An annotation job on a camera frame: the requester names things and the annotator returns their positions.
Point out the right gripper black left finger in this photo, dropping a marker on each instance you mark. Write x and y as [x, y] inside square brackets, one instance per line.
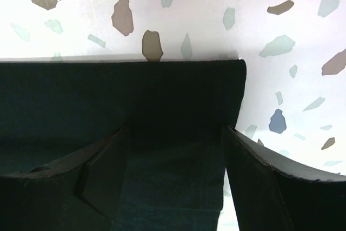
[80, 191]

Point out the black t shirt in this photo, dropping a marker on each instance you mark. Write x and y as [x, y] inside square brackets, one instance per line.
[175, 111]

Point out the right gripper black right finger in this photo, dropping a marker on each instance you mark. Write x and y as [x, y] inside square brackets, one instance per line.
[273, 192]

